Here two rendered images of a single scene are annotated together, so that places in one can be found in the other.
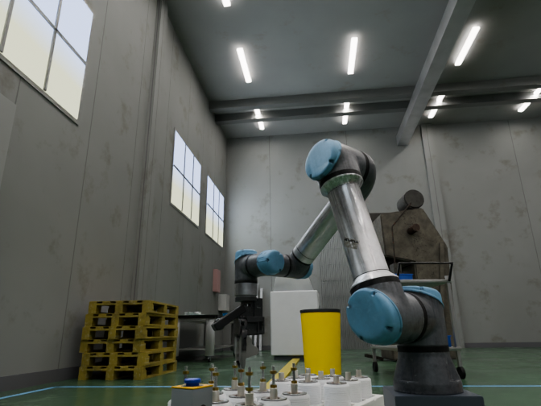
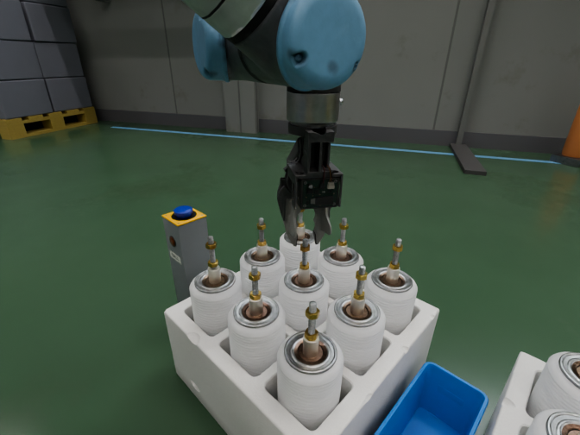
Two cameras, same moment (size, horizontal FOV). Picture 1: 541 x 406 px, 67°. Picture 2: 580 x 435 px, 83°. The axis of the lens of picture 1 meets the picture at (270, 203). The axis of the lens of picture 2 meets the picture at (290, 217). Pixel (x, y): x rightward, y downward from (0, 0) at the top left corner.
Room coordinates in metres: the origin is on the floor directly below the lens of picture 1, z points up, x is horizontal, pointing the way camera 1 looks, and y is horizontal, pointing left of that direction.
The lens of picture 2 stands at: (1.41, -0.40, 0.63)
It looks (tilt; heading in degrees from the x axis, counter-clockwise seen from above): 26 degrees down; 100
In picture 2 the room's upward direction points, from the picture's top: 1 degrees clockwise
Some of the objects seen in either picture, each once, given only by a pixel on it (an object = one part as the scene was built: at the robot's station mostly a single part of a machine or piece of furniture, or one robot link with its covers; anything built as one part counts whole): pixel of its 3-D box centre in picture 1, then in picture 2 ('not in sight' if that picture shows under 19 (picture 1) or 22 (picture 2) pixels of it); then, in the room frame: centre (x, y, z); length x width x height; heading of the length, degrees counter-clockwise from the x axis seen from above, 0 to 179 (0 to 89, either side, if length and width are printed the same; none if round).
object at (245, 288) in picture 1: (245, 291); (314, 108); (1.35, 0.09, 0.56); 0.08 x 0.08 x 0.05
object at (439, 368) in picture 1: (424, 367); not in sight; (1.02, -0.36, 0.35); 0.15 x 0.15 x 0.10
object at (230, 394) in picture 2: not in sight; (301, 343); (1.34, 0.10, 0.09); 0.39 x 0.39 x 0.18; 57
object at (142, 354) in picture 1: (134, 338); not in sight; (5.01, 1.63, 0.40); 1.08 x 0.74 x 0.79; 174
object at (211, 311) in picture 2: not in sight; (219, 317); (1.18, 0.06, 0.16); 0.10 x 0.10 x 0.18
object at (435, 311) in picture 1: (417, 315); not in sight; (1.02, -0.35, 0.47); 0.13 x 0.12 x 0.14; 130
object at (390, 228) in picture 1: (401, 272); not in sight; (6.79, -2.16, 1.36); 1.42 x 1.23 x 2.72; 84
